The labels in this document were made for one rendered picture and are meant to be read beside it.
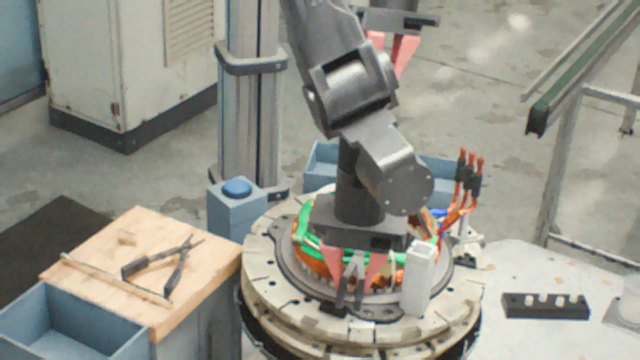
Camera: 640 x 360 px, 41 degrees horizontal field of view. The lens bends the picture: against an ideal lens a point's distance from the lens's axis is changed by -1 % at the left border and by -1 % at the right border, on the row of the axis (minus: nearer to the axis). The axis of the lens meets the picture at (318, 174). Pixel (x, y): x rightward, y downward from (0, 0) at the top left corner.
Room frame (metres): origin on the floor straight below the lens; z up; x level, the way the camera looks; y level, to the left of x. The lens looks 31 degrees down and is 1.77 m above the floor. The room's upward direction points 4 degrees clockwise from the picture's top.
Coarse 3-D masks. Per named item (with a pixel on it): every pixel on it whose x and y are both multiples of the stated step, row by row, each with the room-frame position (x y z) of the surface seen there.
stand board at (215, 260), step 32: (128, 224) 1.00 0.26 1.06; (160, 224) 1.00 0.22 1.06; (96, 256) 0.92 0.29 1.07; (128, 256) 0.93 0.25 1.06; (192, 256) 0.94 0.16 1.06; (224, 256) 0.94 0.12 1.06; (96, 288) 0.86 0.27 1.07; (160, 288) 0.86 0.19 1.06; (192, 288) 0.87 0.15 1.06; (160, 320) 0.80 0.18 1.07
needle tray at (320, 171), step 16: (320, 144) 1.27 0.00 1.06; (336, 144) 1.27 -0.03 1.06; (320, 160) 1.27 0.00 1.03; (336, 160) 1.27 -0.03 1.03; (432, 160) 1.25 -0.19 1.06; (448, 160) 1.25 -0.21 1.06; (304, 176) 1.17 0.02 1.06; (320, 176) 1.17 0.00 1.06; (448, 176) 1.24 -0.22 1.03; (304, 192) 1.17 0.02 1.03; (448, 192) 1.14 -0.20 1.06; (448, 208) 1.14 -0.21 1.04
